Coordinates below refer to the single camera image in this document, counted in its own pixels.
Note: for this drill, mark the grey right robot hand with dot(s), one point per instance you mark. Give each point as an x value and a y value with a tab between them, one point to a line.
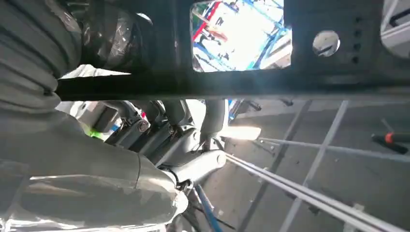
80	173

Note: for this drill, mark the bright green tag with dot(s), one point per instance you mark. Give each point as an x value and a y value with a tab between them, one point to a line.
94	133

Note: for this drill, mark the thin blue bar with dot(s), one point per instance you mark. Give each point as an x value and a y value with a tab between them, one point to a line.
208	208

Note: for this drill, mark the black tool with orange band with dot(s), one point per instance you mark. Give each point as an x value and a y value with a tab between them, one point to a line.
389	137

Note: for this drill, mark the grey metal rod frame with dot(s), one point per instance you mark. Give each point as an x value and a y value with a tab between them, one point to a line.
307	193

